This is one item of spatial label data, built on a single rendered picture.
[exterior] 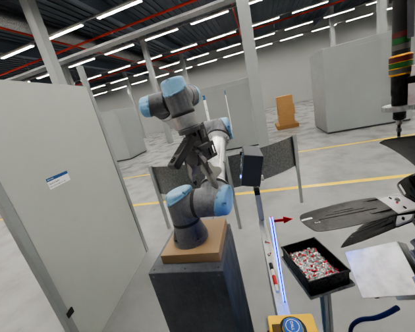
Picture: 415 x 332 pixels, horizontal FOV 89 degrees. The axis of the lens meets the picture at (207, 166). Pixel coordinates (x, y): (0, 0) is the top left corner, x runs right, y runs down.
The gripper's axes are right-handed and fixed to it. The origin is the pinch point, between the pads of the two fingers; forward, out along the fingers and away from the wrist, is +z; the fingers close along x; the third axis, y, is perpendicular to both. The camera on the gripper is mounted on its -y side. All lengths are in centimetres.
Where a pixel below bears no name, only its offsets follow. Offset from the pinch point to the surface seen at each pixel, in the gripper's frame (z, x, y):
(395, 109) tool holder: -10, -44, 31
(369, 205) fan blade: 16.7, -37.3, 27.8
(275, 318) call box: 24.4, -29.2, -12.1
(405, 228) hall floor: 148, -12, 192
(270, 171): 76, 102, 160
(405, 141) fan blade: -6, -48, 17
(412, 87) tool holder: -14, -47, 32
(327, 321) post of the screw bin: 72, -20, 21
